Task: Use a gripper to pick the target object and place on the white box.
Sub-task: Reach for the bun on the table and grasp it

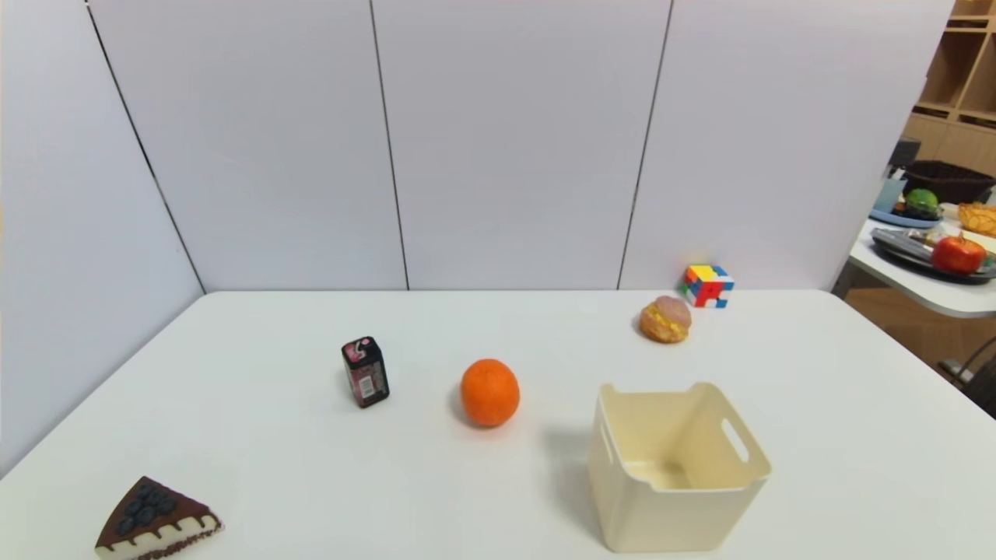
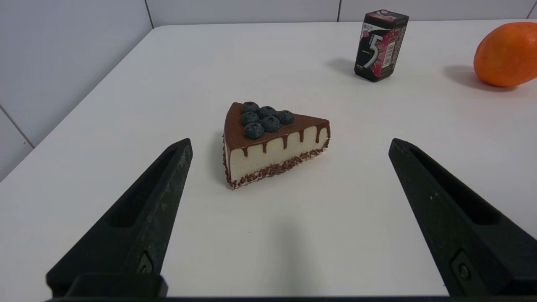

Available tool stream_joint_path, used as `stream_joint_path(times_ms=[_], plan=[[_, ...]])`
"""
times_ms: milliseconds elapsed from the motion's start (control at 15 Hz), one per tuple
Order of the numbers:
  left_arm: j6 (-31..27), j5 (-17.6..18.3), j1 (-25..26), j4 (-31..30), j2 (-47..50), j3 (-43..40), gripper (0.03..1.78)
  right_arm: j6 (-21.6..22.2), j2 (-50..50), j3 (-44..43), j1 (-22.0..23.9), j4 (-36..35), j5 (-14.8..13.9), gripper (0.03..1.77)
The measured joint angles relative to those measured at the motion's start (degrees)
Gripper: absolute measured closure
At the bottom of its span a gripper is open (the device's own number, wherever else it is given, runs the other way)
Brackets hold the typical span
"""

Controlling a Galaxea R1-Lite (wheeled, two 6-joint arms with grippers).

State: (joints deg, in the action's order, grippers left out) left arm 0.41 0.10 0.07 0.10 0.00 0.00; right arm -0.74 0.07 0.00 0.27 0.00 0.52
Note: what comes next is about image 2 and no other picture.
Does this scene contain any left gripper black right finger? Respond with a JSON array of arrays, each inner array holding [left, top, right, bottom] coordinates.
[[388, 138, 537, 297]]

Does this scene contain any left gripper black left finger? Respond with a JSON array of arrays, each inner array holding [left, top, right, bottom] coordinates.
[[46, 138, 193, 298]]

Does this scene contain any chocolate blueberry cake slice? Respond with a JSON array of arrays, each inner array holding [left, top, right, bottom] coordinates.
[[222, 101, 331, 189]]

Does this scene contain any orange fruit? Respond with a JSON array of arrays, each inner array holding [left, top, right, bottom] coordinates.
[[474, 22, 537, 88]]

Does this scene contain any small dark drink carton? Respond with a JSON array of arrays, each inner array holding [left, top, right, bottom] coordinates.
[[354, 10, 409, 82]]

